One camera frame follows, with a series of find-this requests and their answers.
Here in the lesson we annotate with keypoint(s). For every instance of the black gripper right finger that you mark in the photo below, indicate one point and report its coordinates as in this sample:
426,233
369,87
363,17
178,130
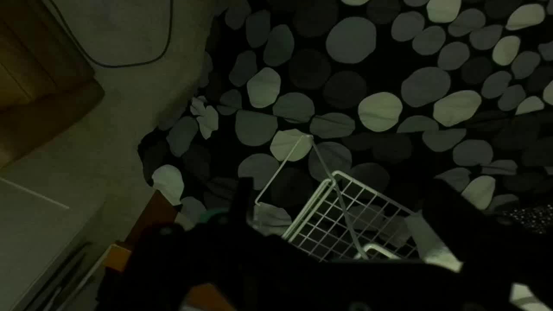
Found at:
467,225

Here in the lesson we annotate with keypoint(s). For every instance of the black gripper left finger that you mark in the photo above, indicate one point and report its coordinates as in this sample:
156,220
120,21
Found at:
242,204

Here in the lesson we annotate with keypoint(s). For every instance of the white cloth on rack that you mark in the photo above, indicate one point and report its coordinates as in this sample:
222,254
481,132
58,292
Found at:
433,244

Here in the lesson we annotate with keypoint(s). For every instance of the black duvet with grey spots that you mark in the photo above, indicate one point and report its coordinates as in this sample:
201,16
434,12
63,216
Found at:
369,104

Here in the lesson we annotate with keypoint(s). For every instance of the brown wooden bunk bed frame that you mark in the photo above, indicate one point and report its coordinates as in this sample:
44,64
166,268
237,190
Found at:
45,104

